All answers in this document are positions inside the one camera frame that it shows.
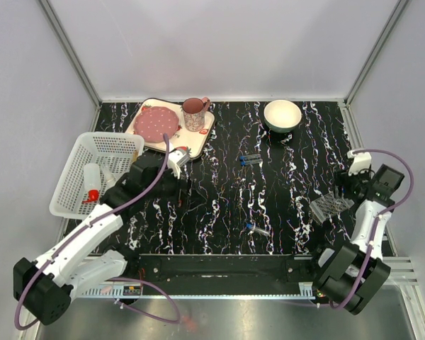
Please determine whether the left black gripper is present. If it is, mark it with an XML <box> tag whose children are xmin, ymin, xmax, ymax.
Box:
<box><xmin>143</xmin><ymin>164</ymin><xmax>207</xmax><ymax>211</ymax></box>

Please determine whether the white wash bottle red cap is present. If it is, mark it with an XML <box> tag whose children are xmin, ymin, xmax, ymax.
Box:
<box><xmin>82</xmin><ymin>163</ymin><xmax>101</xmax><ymax>203</ymax></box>

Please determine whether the wooden test tube clamp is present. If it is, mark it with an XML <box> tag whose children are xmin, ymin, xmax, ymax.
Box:
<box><xmin>130</xmin><ymin>150</ymin><xmax>140</xmax><ymax>164</ymax></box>

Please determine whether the clear plastic funnel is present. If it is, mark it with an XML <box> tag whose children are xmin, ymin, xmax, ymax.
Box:
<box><xmin>100</xmin><ymin>164</ymin><xmax>117</xmax><ymax>188</ymax></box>

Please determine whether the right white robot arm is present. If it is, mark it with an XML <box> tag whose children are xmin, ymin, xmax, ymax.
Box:
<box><xmin>307</xmin><ymin>164</ymin><xmax>404</xmax><ymax>315</ymax></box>

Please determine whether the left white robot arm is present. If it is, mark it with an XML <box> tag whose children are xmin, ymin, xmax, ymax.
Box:
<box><xmin>13</xmin><ymin>151</ymin><xmax>189</xmax><ymax>330</ymax></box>

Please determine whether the clear test tube rack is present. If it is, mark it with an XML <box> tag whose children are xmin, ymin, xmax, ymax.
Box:
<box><xmin>309</xmin><ymin>193</ymin><xmax>354</xmax><ymax>224</ymax></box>

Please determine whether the white plastic perforated basket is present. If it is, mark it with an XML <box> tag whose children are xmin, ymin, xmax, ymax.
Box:
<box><xmin>50</xmin><ymin>132</ymin><xmax>145</xmax><ymax>220</ymax></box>

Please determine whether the pink polka dot plate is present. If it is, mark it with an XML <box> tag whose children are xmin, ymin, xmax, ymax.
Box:
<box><xmin>133</xmin><ymin>106</ymin><xmax>179</xmax><ymax>143</ymax></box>

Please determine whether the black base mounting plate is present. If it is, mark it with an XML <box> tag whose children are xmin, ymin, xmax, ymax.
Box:
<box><xmin>125</xmin><ymin>254</ymin><xmax>323</xmax><ymax>299</ymax></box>

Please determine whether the pink patterned mug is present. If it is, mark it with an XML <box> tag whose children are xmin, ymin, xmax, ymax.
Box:
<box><xmin>181</xmin><ymin>97</ymin><xmax>210</xmax><ymax>132</ymax></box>

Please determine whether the white ceramic bowl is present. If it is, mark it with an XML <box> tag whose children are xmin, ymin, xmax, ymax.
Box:
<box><xmin>263</xmin><ymin>100</ymin><xmax>302</xmax><ymax>133</ymax></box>

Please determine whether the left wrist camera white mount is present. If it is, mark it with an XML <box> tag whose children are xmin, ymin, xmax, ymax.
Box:
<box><xmin>167</xmin><ymin>147</ymin><xmax>191</xmax><ymax>179</ymax></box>

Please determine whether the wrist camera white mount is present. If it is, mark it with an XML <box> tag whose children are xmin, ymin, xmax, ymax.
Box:
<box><xmin>346</xmin><ymin>149</ymin><xmax>372</xmax><ymax>176</ymax></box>
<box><xmin>167</xmin><ymin>147</ymin><xmax>191</xmax><ymax>179</ymax></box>

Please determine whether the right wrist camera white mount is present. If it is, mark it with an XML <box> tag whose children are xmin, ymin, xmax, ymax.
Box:
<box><xmin>346</xmin><ymin>149</ymin><xmax>372</xmax><ymax>176</ymax></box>

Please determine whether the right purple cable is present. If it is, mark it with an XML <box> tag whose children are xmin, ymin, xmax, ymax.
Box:
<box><xmin>329</xmin><ymin>148</ymin><xmax>414</xmax><ymax>310</ymax></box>

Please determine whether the purple cable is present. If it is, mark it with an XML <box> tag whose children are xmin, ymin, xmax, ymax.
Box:
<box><xmin>13</xmin><ymin>133</ymin><xmax>181</xmax><ymax>331</ymax></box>
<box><xmin>329</xmin><ymin>148</ymin><xmax>414</xmax><ymax>310</ymax></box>

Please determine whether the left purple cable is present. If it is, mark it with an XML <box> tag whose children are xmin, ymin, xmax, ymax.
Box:
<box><xmin>13</xmin><ymin>133</ymin><xmax>181</xmax><ymax>331</ymax></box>

